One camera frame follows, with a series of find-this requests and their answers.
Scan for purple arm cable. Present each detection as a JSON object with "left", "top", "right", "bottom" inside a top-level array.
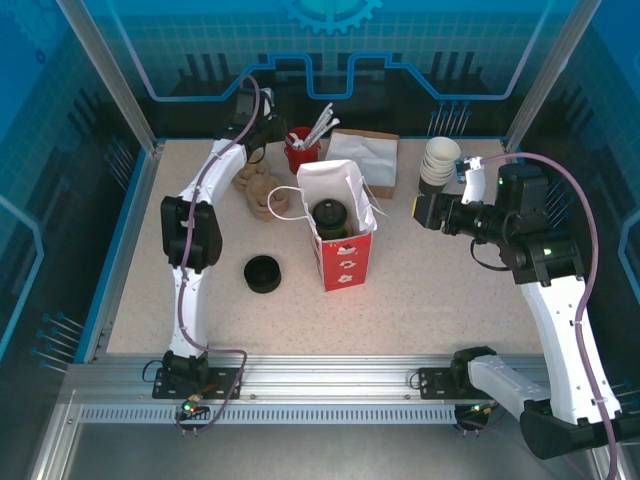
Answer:
[
  {"left": 173, "top": 74, "right": 262, "bottom": 436},
  {"left": 480, "top": 152, "right": 617, "bottom": 480}
]

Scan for black plastic cup lid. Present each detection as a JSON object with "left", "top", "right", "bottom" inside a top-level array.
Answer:
[{"left": 312, "top": 198, "right": 347, "bottom": 226}]

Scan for aluminium frame post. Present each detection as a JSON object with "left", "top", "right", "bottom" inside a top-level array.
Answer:
[
  {"left": 54, "top": 0, "right": 167, "bottom": 157},
  {"left": 502, "top": 0, "right": 591, "bottom": 157}
]

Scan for stack of paper cups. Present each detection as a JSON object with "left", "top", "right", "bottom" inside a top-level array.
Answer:
[{"left": 418, "top": 135, "right": 462, "bottom": 197}]

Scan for stack of black cup lids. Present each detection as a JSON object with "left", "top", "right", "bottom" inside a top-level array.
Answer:
[{"left": 243, "top": 254, "right": 282, "bottom": 295}]

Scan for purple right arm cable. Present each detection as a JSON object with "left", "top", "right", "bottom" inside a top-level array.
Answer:
[{"left": 480, "top": 152, "right": 617, "bottom": 480}]

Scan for white slotted cable duct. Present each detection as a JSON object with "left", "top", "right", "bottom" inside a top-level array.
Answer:
[{"left": 79, "top": 404, "right": 459, "bottom": 426}]

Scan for stack of brown cup carriers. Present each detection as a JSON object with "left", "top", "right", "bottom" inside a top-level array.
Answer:
[{"left": 232, "top": 148, "right": 292, "bottom": 225}]

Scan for white paper napkins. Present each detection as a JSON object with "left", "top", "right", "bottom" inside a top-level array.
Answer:
[{"left": 325, "top": 132, "right": 399, "bottom": 187}]

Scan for brown cardboard napkin box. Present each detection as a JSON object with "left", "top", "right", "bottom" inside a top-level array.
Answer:
[{"left": 324, "top": 128, "right": 401, "bottom": 200}]

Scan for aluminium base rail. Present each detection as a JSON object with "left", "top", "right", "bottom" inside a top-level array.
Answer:
[{"left": 64, "top": 353, "right": 601, "bottom": 401}]

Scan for red and white paper bag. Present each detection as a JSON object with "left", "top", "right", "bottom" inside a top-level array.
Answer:
[{"left": 267, "top": 158, "right": 389, "bottom": 292}]

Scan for red straw holder cup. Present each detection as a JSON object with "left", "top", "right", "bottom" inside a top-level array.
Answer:
[{"left": 283, "top": 126, "right": 323, "bottom": 175}]

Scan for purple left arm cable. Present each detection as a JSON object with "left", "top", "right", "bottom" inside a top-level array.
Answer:
[{"left": 173, "top": 74, "right": 262, "bottom": 436}]

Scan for small circuit board with LEDs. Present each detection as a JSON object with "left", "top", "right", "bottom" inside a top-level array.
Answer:
[
  {"left": 457, "top": 399, "right": 501, "bottom": 424},
  {"left": 177, "top": 399, "right": 211, "bottom": 422}
]

